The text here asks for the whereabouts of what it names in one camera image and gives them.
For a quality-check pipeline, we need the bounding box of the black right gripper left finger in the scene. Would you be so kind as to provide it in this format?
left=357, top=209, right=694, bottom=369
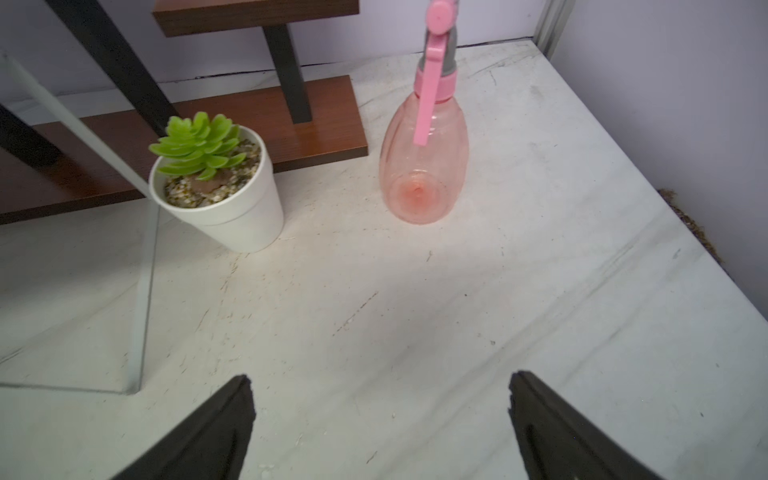
left=115, top=375, right=256, bottom=479

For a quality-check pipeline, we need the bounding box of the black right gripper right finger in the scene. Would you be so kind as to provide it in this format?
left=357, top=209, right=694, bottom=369
left=509, top=371, right=660, bottom=480

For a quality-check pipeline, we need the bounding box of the white two-tier shelf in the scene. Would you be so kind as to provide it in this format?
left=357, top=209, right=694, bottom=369
left=1, top=51, right=150, bottom=224

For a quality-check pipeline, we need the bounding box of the small potted green succulent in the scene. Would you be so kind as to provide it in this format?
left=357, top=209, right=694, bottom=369
left=149, top=111, right=284, bottom=253

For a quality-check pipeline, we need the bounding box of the pink spray bottle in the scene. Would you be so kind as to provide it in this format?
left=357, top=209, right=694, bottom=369
left=379, top=1, right=469, bottom=225

